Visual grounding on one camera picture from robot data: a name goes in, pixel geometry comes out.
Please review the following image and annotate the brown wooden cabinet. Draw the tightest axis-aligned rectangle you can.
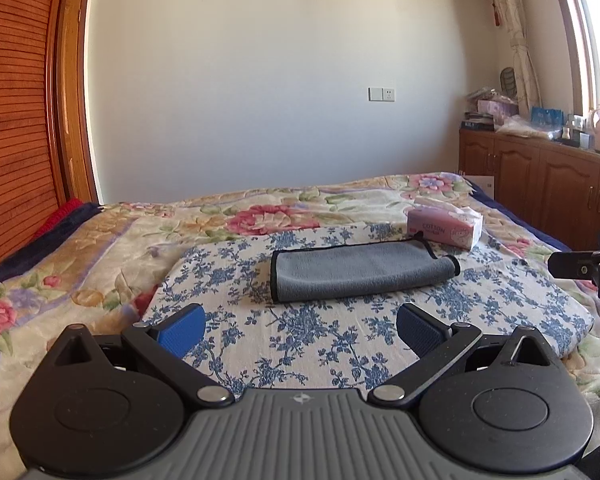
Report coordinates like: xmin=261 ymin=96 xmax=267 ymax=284
xmin=458 ymin=129 xmax=600 ymax=250

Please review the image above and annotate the purple grey microfibre towel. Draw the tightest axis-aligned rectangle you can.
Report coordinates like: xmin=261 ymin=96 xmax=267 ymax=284
xmin=270 ymin=232 xmax=460 ymax=304

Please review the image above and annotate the pink cotton tissue pack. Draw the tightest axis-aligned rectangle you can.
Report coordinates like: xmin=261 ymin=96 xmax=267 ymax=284
xmin=406 ymin=204 xmax=483 ymax=252

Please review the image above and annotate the clutter pile on cabinet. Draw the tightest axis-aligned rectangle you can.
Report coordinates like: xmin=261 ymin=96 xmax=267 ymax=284
xmin=460 ymin=67 xmax=562 ymax=140

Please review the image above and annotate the blue box on cabinet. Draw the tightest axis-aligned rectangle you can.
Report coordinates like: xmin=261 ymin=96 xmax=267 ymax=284
xmin=530 ymin=106 xmax=565 ymax=129

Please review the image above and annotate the wooden slatted headboard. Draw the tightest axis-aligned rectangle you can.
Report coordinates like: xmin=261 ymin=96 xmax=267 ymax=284
xmin=0 ymin=0 xmax=77 ymax=279

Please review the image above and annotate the floral quilted bedspread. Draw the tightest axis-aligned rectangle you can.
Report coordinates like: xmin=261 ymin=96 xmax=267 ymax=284
xmin=0 ymin=172 xmax=600 ymax=479

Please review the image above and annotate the white wall switch plate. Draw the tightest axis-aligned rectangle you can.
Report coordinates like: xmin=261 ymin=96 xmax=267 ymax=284
xmin=368 ymin=87 xmax=396 ymax=102

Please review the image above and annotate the white paper by cabinet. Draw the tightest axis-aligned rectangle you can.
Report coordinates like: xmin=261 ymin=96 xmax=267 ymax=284
xmin=467 ymin=176 xmax=495 ymax=198

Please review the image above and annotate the cream patterned curtain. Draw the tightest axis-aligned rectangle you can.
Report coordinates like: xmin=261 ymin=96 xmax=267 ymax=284
xmin=494 ymin=0 xmax=541 ymax=118

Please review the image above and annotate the red blanket edge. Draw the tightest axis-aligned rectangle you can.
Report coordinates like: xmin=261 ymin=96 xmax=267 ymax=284
xmin=32 ymin=198 xmax=84 ymax=240

